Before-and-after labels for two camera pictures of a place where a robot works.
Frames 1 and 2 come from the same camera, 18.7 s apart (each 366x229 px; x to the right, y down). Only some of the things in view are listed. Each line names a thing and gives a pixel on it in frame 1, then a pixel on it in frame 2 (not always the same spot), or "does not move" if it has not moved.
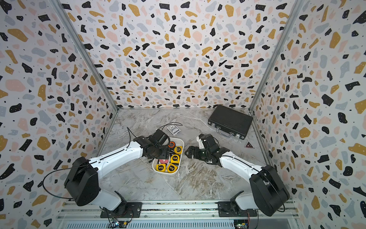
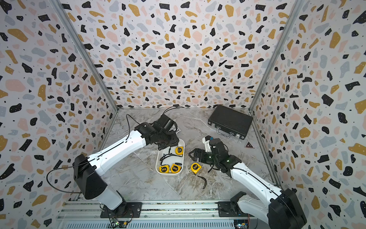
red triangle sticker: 249,145 does not move
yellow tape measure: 178,150 does not move
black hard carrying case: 229,122 does not move
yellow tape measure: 175,159 -> 196,167
